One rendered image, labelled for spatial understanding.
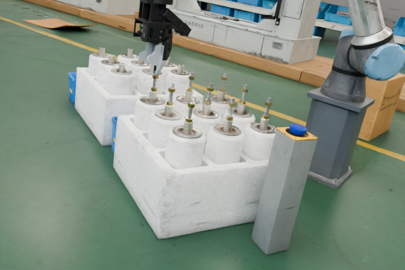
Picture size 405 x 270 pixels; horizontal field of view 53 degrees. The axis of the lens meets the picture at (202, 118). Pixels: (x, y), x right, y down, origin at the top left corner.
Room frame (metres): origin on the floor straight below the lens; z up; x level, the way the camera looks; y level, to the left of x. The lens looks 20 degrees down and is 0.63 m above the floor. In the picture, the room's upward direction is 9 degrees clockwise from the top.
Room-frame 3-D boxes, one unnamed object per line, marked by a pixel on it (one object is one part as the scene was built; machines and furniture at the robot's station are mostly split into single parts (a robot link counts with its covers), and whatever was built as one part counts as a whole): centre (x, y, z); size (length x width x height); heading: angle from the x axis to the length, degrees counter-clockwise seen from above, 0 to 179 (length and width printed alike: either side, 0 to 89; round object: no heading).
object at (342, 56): (1.39, -0.47, 0.47); 0.13 x 0.12 x 0.14; 11
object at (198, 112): (1.11, -0.01, 0.25); 0.08 x 0.08 x 0.01
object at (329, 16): (5.73, -1.64, 0.36); 0.50 x 0.38 x 0.21; 149
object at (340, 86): (1.40, -0.47, 0.35); 0.15 x 0.15 x 0.10
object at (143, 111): (1.15, 0.15, 0.16); 0.10 x 0.10 x 0.18
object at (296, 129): (0.90, -0.22, 0.32); 0.04 x 0.04 x 0.02
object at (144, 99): (1.15, 0.15, 0.25); 0.08 x 0.08 x 0.01
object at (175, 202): (1.11, -0.01, 0.09); 0.39 x 0.39 x 0.18; 31
